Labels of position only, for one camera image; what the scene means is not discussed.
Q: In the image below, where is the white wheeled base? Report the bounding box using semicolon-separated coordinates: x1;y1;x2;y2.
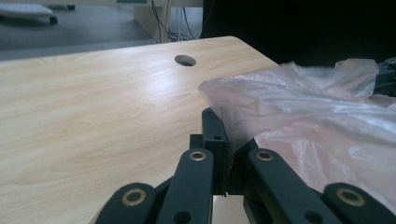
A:
0;2;60;26

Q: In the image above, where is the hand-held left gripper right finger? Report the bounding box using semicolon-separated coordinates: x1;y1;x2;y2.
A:
226;137;260;196

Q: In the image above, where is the black hanging cable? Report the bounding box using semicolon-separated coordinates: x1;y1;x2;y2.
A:
150;0;176;43

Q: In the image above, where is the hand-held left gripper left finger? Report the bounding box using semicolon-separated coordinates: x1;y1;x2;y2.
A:
189;106;231;196

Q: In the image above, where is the black curtain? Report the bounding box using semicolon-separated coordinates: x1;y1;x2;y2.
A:
200;0;396;68

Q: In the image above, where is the pink plastic bag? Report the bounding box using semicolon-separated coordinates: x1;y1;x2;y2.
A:
197;57;396;217

